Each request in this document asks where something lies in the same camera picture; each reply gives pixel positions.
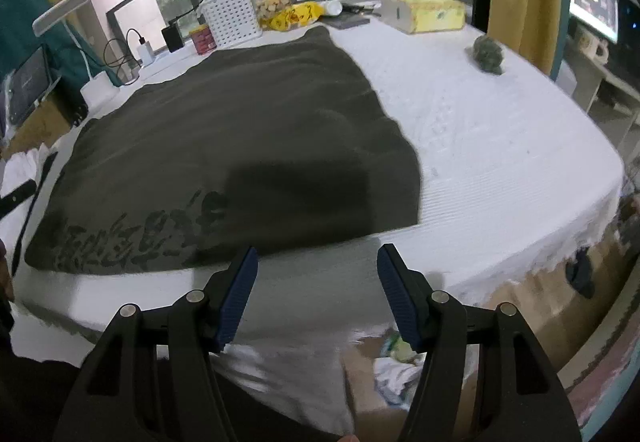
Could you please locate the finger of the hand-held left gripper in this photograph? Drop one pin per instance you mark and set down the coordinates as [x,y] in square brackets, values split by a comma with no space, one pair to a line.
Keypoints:
[17,198]

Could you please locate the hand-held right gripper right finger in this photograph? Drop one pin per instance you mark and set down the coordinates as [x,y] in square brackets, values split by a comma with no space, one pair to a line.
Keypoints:
[400,297]

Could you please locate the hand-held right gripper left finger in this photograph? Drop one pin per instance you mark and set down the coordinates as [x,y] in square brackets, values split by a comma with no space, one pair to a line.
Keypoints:
[239,292]

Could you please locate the olive green t-shirt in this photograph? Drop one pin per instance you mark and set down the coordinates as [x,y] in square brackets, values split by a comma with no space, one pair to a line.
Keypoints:
[225,132]

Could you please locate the brown cardboard box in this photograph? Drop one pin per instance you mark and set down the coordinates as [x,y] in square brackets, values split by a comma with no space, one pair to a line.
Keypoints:
[35,132]

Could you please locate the white crumpled cloth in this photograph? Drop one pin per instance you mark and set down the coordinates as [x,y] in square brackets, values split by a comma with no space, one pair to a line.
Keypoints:
[395,379]

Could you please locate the open cardboard box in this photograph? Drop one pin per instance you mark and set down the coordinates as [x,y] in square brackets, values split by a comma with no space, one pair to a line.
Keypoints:
[362,372]

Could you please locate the tablet computer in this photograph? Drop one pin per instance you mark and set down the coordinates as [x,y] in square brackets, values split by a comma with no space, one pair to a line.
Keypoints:
[27,82]

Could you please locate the white tablecloth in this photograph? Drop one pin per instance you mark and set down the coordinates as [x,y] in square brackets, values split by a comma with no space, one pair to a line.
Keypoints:
[500,147]

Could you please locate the dark blue small object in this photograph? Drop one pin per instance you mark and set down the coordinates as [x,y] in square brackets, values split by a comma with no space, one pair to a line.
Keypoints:
[582,274]

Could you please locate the white desk lamp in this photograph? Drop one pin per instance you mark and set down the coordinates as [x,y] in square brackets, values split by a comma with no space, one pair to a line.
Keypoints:
[60,12]

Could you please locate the white charger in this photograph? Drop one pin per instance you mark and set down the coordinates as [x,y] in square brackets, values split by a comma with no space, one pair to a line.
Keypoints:
[146,54]

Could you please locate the black power adapter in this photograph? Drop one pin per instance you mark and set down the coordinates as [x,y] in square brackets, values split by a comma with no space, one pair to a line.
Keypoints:
[172,39]

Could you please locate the red can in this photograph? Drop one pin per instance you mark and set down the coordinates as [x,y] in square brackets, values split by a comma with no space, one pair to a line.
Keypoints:
[202,41]

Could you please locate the small grey object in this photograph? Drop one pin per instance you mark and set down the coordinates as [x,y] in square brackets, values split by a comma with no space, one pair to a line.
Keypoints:
[487,54]

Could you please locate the white plastic basket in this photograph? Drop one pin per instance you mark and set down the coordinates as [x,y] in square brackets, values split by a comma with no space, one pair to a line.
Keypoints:
[230,19]

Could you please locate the grey flat device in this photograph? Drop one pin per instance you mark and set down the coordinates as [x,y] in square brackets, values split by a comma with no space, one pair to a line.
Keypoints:
[350,21]

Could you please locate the yellow duck print bag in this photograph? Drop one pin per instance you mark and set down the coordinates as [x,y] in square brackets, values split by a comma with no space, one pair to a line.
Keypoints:
[295,16]

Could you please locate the yellow tissue box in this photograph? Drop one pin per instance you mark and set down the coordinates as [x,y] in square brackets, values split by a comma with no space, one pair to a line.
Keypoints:
[430,14]

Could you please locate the white side desk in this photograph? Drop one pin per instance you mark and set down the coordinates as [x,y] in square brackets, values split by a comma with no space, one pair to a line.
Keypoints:
[605,87]

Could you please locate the white squeeze tube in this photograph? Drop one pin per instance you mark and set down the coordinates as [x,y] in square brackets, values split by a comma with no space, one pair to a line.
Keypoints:
[332,8]

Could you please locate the white mug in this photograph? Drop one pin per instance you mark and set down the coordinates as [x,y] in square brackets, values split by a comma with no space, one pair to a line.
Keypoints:
[590,47]

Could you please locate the black computer case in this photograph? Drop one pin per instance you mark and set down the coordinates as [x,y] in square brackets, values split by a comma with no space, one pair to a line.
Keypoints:
[630,37]

